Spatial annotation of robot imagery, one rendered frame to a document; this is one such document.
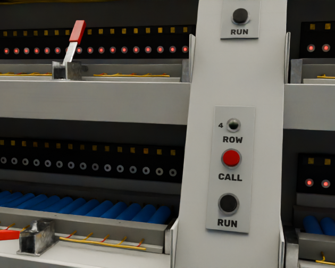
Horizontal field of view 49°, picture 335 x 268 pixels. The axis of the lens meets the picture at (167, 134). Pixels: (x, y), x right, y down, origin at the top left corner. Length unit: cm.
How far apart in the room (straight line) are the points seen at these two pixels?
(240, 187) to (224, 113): 8
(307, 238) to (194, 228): 13
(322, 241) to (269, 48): 21
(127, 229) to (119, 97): 15
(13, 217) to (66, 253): 10
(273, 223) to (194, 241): 7
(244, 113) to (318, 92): 7
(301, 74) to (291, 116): 9
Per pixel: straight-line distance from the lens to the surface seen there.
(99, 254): 42
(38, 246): 43
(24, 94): 47
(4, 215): 50
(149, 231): 41
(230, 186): 36
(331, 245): 43
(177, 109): 39
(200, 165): 36
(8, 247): 46
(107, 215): 47
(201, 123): 37
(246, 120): 37
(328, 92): 39
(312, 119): 39
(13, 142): 64
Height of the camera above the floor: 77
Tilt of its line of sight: 13 degrees up
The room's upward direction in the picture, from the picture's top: 6 degrees clockwise
